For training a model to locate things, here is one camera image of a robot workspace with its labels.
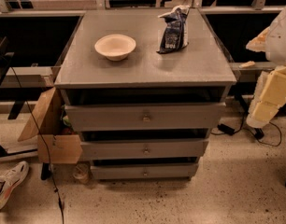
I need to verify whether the grey drawer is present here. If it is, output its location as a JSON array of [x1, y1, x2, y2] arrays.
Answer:
[[91, 163, 198, 180], [65, 103, 225, 132], [80, 138, 208, 161]]

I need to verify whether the black power adapter with cable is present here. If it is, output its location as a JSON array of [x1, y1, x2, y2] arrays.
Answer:
[[210, 115, 282, 147]]

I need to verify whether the grey top drawer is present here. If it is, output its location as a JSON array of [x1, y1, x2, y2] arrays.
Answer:
[[65, 103, 225, 132]]

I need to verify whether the small yellow sponge piece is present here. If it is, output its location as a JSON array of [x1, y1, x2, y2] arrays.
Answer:
[[239, 61, 255, 68]]

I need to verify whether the black floor cable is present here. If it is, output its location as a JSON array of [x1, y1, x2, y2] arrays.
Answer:
[[8, 65, 65, 224]]

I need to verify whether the grey drawer cabinet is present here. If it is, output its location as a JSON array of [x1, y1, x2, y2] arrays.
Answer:
[[55, 9, 236, 167]]

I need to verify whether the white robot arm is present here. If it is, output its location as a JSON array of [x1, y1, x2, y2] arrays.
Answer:
[[246, 6, 286, 128]]

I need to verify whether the brown cardboard box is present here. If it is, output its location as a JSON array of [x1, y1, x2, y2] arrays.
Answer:
[[18, 88, 82, 164]]

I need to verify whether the blue white chip bag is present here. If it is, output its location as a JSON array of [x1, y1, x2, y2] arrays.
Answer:
[[158, 5, 190, 54]]

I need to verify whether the grey middle drawer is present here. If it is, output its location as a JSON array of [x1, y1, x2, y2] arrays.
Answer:
[[80, 138, 208, 161]]

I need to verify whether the grey bottom drawer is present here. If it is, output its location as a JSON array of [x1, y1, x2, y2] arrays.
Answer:
[[91, 163, 198, 180]]

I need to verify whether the white sneaker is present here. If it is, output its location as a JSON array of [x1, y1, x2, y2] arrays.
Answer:
[[0, 161, 29, 210]]

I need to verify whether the plastic cup on floor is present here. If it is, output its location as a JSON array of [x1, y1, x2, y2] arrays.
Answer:
[[73, 163, 89, 184]]

